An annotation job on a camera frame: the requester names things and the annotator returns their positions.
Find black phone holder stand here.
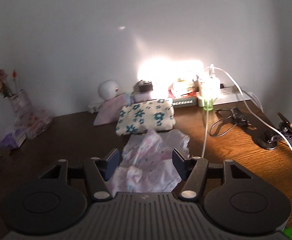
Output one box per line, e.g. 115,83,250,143
256,112,292,150

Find white multi-plug strip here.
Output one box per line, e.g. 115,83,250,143
87,102,103,114

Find pink cloth pouch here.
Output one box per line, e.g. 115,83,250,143
93,94,130,126

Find thick white cable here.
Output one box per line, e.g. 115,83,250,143
201,64,292,158

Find cream teal-flower storage pouch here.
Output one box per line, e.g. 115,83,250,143
115,99,176,136

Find pink floral garment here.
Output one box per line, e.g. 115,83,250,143
106,129,190,196

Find white power strip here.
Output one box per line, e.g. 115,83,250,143
220,86,240,96

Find purple tissue pack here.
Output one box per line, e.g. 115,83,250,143
0,127,27,150

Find black webcam with cable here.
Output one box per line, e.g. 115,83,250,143
209,107,250,138

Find small dark box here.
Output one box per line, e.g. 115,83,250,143
138,80,153,93

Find green plastic cup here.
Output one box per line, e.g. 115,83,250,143
203,99,214,112

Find clear plastic snack bag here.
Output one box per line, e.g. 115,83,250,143
26,109,53,139

